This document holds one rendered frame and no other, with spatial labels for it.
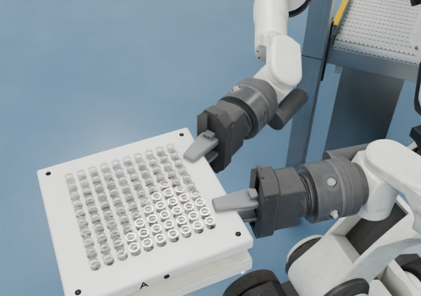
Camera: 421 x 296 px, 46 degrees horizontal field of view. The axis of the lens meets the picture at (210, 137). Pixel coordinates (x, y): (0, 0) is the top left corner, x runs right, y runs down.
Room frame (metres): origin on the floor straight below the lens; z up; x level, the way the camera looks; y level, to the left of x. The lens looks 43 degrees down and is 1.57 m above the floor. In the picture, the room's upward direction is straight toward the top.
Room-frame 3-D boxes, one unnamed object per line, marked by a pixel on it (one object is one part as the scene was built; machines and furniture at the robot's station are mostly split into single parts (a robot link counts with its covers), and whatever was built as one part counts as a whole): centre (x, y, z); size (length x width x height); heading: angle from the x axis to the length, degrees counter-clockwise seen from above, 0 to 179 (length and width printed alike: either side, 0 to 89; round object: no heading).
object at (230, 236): (0.45, 0.10, 1.03); 0.25 x 0.24 x 0.02; 23
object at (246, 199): (0.45, -0.03, 1.04); 0.06 x 0.03 x 0.02; 105
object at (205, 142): (0.56, 0.02, 1.04); 0.06 x 0.03 x 0.02; 145
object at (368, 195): (0.51, -0.23, 1.01); 0.11 x 0.11 x 0.11; 15
